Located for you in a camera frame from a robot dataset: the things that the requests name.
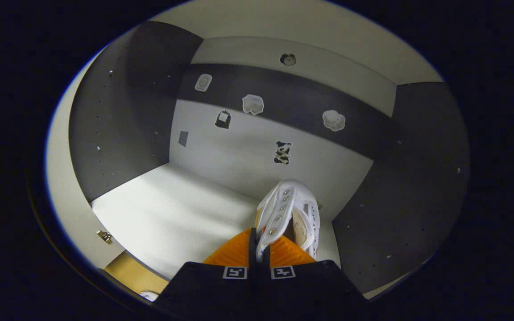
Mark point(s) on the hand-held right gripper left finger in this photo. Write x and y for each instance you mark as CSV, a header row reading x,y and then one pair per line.
x,y
252,249

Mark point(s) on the white canvas shoe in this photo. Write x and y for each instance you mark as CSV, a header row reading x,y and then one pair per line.
x,y
150,295
283,205

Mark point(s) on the silver door hinge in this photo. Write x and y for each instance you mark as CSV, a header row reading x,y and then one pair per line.
x,y
104,236

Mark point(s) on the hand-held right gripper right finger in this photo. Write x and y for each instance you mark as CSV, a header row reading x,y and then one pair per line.
x,y
310,290

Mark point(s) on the white and grey shoe cabinet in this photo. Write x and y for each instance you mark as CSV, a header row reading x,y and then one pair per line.
x,y
221,147

